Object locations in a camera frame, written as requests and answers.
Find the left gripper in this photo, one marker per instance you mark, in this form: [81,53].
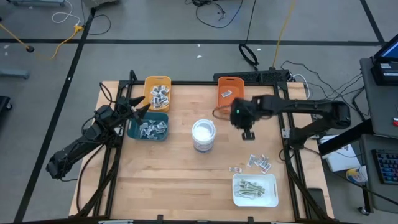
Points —
[126,109]

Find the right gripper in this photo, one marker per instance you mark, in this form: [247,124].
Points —
[242,115]

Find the black printed white packet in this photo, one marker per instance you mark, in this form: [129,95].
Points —
[258,161]
[251,160]

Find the teal plastic bin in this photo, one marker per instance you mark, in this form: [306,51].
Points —
[133,135]

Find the white disinfecting wipes canister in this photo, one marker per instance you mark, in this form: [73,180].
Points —
[203,133]

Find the orange plastic bin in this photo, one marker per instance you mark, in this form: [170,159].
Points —
[237,88]

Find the green striped bandage wrapper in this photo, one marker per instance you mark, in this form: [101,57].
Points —
[248,192]
[260,188]
[247,183]
[253,187]
[244,195]
[250,189]
[260,193]

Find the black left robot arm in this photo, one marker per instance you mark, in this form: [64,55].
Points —
[77,146]

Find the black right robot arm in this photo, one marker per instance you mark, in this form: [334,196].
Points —
[311,105]

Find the yellow plastic bin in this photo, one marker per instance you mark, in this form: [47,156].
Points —
[147,93]

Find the white mounting plate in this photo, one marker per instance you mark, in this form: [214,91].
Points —
[285,133]

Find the black equipment box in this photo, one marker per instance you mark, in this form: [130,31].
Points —
[264,76]

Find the white plastic bin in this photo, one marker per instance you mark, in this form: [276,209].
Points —
[270,199]

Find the dark grey flat pad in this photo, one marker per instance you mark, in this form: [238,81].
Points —
[316,202]

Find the white box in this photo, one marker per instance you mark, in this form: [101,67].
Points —
[342,160]

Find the black desk support bar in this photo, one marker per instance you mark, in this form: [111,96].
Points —
[348,137]

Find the wipes tub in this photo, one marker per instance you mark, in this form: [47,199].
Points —
[357,175]

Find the black floor plug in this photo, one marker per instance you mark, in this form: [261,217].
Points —
[29,49]

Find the grey floor bar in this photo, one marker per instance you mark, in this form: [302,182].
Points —
[14,74]

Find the black caster base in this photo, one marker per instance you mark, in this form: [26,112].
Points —
[3,104]

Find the grey desk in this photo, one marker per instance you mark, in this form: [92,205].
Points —
[373,199]
[382,105]

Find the black keyboard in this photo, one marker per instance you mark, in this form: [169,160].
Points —
[387,166]

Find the small red object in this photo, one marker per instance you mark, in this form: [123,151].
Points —
[395,122]

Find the black laptop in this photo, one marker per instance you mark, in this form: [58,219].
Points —
[385,74]

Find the black aluminium table frame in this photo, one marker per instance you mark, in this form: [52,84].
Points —
[199,214]

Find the grey floor rail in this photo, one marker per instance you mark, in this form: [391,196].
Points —
[37,2]

